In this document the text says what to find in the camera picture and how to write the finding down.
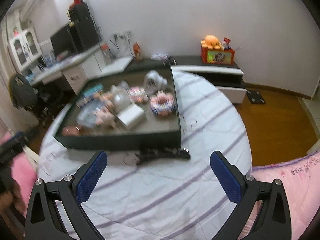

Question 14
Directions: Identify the pink baby doll figure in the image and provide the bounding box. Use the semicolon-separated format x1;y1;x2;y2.
94;92;116;128

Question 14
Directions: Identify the white rectangular charger block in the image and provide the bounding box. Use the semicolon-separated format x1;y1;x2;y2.
117;103;146;129

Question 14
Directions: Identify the dark green storage box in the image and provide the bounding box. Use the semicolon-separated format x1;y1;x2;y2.
55;64;181;151

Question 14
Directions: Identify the pink blanket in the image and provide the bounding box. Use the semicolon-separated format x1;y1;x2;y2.
251;150;319;239

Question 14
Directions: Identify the left gripper black part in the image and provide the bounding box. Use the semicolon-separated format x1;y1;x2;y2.
0;132;30;167

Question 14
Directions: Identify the rose gold metal bottle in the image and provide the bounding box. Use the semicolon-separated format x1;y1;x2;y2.
62;126;82;136

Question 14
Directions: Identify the white striped quilt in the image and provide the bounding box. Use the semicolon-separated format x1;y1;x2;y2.
37;69;253;240

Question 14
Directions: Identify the clear plastic case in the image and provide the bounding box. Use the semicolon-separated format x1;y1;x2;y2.
76;103;102;128

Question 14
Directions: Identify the black bathroom scale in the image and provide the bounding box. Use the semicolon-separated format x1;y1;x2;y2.
246;90;266;105

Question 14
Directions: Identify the teal lidded container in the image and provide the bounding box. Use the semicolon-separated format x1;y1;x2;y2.
82;84;104;98

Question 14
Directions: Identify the white computer desk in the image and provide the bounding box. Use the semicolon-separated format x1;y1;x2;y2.
23;42;108;94

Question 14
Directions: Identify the black white tv stand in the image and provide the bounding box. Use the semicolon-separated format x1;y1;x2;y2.
125;56;247;104

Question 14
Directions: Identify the small pink block figure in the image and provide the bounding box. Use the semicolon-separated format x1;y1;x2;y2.
127;86;149;104

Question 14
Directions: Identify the white glass-door cabinet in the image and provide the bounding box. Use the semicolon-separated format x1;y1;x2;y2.
8;28;42;72

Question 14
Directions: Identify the red cartoon storage box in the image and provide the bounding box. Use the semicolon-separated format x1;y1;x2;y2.
201;47;235;66

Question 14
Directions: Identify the orange capped bottle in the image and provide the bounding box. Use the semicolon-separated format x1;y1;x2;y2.
100;43;113;64

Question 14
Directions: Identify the black computer monitor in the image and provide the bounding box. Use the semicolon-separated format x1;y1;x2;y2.
50;24;77;57

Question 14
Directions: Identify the small red white toy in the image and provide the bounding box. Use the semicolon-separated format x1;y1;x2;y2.
222;37;232;50

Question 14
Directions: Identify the orange octopus plush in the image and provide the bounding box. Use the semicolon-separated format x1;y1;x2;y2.
200;35;224;50

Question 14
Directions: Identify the red gold figurine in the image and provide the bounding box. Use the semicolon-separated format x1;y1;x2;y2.
132;42;143;62

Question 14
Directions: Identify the black power cable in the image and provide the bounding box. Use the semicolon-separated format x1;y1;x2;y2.
108;33;132;58

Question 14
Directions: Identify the white wall power outlet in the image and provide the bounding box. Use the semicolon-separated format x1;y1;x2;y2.
111;30;132;40

